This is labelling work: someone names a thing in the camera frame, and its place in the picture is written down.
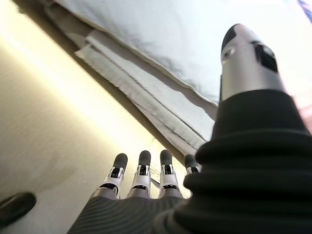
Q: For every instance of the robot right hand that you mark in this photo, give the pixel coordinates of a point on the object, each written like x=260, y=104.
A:
x=243, y=170

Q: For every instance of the black rounded object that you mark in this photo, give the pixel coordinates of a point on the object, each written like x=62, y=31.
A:
x=17, y=207

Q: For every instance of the white duvet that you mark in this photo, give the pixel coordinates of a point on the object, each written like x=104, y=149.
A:
x=170, y=31

